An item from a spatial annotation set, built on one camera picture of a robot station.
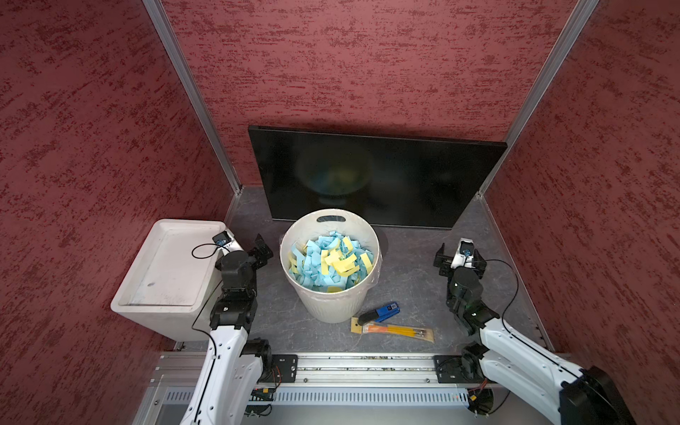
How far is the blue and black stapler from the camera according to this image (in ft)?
2.66

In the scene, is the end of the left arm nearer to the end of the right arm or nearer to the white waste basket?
the white waste basket

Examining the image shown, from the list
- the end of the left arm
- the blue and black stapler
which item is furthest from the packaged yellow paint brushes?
the end of the left arm

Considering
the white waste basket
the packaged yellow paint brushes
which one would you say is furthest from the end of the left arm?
the packaged yellow paint brushes

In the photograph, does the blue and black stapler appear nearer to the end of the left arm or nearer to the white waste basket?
the white waste basket

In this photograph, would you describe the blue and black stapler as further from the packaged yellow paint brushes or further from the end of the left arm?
the end of the left arm

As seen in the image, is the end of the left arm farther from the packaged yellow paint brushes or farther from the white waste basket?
the packaged yellow paint brushes
